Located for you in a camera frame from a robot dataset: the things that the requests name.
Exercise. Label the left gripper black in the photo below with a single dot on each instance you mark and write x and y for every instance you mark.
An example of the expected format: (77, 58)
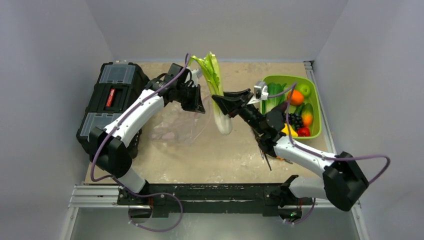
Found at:
(196, 104)

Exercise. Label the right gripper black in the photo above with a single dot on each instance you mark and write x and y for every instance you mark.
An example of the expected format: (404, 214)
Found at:
(241, 106)

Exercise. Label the clear zip top bag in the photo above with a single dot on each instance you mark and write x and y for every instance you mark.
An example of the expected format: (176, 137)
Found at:
(175, 125)

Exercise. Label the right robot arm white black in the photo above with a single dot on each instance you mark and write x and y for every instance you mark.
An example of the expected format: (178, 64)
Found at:
(342, 181)

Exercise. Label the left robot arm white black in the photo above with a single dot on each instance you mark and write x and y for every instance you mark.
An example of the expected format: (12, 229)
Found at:
(110, 144)

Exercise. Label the orange toy fruit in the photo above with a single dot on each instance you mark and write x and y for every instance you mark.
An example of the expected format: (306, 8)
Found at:
(295, 97)

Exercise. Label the dark toy grapes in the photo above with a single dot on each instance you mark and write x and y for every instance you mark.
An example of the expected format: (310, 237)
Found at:
(296, 121)

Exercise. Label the toy cucumber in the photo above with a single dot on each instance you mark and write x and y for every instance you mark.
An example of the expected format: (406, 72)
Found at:
(299, 108)

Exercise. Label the green plastic basket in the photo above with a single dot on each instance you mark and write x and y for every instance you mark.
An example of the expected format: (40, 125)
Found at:
(279, 83)

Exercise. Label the green toy apple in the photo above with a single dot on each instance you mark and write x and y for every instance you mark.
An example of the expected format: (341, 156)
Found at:
(304, 89)

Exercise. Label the toy mango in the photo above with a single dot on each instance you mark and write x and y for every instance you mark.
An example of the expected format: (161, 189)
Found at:
(307, 114)

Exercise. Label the red toy pepper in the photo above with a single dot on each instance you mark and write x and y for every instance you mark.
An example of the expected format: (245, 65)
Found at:
(303, 132)

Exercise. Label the black plastic toolbox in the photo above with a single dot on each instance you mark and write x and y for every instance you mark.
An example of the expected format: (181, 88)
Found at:
(116, 89)

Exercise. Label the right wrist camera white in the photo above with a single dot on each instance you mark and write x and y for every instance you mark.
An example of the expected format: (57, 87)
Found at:
(260, 93)

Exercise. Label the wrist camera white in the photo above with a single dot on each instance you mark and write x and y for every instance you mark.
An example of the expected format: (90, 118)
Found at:
(260, 93)
(194, 75)

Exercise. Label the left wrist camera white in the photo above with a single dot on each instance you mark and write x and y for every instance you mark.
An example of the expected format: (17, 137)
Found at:
(194, 75)

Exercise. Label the orange handled pliers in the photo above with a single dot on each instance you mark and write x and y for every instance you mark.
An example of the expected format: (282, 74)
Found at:
(266, 146)

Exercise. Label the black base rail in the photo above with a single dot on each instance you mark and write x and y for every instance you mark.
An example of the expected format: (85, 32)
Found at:
(267, 199)

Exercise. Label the aluminium frame rail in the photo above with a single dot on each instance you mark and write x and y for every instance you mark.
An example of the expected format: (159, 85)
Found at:
(106, 196)

